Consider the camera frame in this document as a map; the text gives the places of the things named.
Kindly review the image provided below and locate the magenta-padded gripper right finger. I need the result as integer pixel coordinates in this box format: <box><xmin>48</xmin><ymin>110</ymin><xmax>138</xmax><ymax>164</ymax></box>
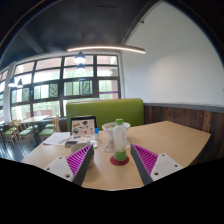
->
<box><xmin>130</xmin><ymin>143</ymin><xmax>184</xmax><ymax>186</ymax></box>

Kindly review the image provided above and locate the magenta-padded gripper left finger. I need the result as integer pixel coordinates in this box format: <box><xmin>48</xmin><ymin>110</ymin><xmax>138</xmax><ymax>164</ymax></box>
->
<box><xmin>43</xmin><ymin>143</ymin><xmax>95</xmax><ymax>187</ymax></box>

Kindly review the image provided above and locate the green-capped white drink bottle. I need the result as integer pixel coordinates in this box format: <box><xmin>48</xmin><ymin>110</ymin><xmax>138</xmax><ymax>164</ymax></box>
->
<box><xmin>112</xmin><ymin>118</ymin><xmax>128</xmax><ymax>163</ymax></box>

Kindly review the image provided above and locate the small dark book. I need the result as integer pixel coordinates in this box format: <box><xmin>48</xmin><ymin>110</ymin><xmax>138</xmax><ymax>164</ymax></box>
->
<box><xmin>64</xmin><ymin>140</ymin><xmax>78</xmax><ymax>148</ymax></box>

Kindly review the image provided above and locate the white paper sheet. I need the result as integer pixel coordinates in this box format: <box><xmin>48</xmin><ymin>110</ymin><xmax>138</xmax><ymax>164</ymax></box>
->
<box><xmin>42</xmin><ymin>131</ymin><xmax>72</xmax><ymax>147</ymax></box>

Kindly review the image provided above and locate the flat round red coaster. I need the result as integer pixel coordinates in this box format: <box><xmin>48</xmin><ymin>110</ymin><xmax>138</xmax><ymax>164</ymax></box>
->
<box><xmin>109</xmin><ymin>154</ymin><xmax>130</xmax><ymax>167</ymax></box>

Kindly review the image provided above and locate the green upholstered bench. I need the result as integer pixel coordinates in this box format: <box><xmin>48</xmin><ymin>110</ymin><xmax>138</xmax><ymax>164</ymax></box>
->
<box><xmin>65</xmin><ymin>98</ymin><xmax>145</xmax><ymax>132</ymax></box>

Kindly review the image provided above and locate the group of green-seated wooden chairs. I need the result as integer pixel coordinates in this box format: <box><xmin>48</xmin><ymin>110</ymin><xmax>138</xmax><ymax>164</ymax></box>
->
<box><xmin>0</xmin><ymin>114</ymin><xmax>62</xmax><ymax>148</ymax></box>

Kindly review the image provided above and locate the wooden dining table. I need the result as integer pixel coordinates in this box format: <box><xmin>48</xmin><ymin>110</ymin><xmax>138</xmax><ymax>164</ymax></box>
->
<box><xmin>21</xmin><ymin>115</ymin><xmax>51</xmax><ymax>135</ymax></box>

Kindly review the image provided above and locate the group of pendant ceiling lamps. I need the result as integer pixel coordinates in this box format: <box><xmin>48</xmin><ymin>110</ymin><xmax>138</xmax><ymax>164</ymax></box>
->
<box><xmin>7</xmin><ymin>50</ymin><xmax>88</xmax><ymax>89</ymax></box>

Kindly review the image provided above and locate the long curved linear light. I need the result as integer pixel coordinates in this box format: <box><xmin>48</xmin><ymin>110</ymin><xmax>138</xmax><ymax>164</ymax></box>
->
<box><xmin>66</xmin><ymin>45</ymin><xmax>147</xmax><ymax>55</ymax></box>

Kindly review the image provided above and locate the large black-framed window wall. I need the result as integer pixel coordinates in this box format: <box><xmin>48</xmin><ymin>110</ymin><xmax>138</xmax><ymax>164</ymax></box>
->
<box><xmin>0</xmin><ymin>53</ymin><xmax>121</xmax><ymax>123</ymax></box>

